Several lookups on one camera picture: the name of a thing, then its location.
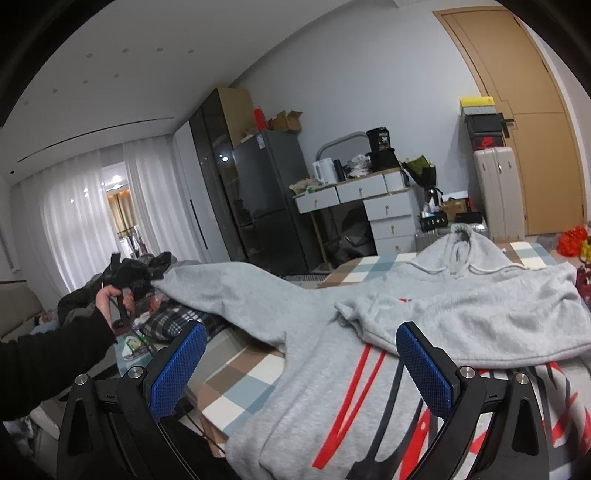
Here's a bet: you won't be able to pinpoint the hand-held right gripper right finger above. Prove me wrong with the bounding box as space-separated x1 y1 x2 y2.
396 320 550 480

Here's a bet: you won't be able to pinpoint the red plastic bag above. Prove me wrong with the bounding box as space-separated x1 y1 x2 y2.
557 225 590 256

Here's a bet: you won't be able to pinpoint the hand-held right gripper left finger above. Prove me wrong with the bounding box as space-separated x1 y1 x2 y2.
56 320 208 480

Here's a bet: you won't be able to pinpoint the pile of dark clothes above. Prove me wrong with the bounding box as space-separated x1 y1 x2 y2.
58 251 174 325

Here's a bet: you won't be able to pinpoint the grey metal tube frame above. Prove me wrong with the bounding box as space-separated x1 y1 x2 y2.
316 131 370 163

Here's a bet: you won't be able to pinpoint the beige sofa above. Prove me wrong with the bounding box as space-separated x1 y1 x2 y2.
0 282 48 344

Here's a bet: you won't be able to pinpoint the black bag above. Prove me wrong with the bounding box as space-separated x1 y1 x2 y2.
325 208 377 269

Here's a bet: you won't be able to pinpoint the checkered blanket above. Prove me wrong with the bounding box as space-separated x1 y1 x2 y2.
115 240 580 446

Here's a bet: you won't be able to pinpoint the small cardboard box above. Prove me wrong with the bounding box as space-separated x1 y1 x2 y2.
269 110 304 134

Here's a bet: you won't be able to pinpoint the black tin canister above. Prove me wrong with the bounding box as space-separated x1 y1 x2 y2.
366 127 393 155

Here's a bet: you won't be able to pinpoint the white storage drawers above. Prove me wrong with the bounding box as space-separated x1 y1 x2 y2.
473 147 527 243

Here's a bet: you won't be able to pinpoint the large cardboard box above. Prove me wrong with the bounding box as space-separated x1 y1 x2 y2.
217 87 256 148

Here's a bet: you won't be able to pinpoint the brown box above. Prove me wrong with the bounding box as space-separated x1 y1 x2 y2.
442 198 472 219

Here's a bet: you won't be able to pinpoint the person's left forearm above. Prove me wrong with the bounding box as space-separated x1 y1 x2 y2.
0 311 118 422

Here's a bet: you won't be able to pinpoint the dark glass wardrobe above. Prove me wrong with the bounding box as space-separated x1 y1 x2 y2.
188 88 250 265

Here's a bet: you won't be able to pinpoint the person's left hand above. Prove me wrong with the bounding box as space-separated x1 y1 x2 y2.
95 284 137 336

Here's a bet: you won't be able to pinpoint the grey fridge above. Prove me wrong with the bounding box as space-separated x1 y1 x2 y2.
231 130 325 278

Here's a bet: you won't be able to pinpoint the black white plaid cloth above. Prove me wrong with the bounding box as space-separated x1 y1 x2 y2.
139 302 229 344

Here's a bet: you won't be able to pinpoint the wooden door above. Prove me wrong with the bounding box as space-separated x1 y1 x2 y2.
434 9 591 238

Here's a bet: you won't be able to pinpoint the white kettle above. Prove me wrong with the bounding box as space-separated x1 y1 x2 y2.
312 158 337 186

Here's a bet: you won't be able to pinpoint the white drawer desk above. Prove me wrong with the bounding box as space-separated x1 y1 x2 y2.
294 168 419 273

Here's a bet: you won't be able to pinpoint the black wrapped bouquet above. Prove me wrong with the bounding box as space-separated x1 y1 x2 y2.
401 156 438 219

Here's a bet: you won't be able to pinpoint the grey hoodie with red print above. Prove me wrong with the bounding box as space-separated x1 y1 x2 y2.
152 224 591 480

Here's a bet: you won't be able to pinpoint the black and red shoe box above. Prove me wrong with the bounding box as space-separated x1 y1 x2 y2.
468 132 507 151

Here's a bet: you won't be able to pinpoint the white curtains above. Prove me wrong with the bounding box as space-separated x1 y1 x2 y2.
9 138 205 296

